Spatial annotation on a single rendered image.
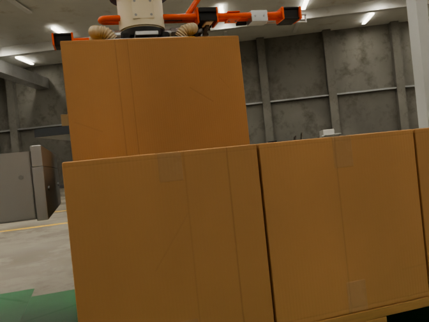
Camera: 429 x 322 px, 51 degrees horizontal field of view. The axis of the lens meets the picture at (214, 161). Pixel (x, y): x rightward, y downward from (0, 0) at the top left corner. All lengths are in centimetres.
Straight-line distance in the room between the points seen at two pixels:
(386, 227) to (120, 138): 85
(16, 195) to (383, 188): 96
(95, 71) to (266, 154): 75
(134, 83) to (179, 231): 73
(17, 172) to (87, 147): 25
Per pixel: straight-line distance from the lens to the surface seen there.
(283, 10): 192
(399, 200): 114
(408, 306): 119
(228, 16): 184
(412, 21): 456
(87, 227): 90
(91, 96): 151
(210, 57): 159
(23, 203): 135
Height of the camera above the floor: 52
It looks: level
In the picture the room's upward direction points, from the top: 6 degrees counter-clockwise
